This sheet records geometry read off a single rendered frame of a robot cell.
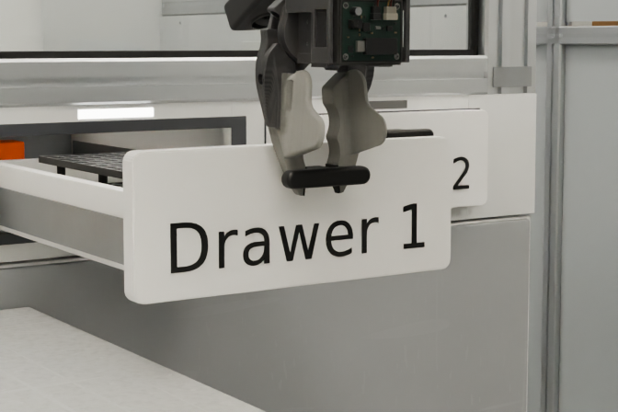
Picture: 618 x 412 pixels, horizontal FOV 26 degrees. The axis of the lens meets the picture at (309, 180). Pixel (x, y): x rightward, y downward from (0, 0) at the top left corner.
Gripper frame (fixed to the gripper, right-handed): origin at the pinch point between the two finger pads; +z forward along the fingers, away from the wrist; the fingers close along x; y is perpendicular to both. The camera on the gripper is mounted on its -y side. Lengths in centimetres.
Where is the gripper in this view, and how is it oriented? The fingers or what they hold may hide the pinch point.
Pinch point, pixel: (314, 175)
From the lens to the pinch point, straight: 101.5
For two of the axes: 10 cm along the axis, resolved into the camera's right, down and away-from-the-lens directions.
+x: 8.4, -0.6, 5.4
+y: 5.5, 0.9, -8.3
